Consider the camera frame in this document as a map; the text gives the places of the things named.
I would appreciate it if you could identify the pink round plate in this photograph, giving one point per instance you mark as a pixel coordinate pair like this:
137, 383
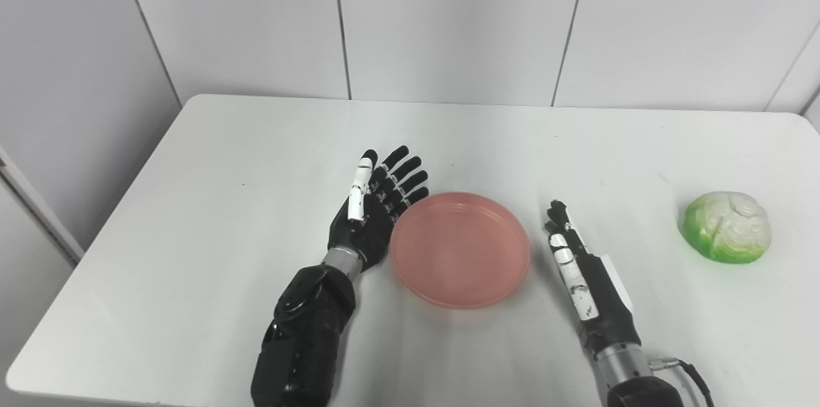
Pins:
460, 250

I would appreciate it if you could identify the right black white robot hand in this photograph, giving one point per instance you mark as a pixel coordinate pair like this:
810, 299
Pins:
599, 301

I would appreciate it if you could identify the green white toy cabbage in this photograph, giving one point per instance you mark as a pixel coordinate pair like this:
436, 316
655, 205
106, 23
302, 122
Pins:
727, 227

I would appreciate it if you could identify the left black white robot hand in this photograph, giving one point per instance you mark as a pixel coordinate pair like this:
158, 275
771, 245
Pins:
365, 227

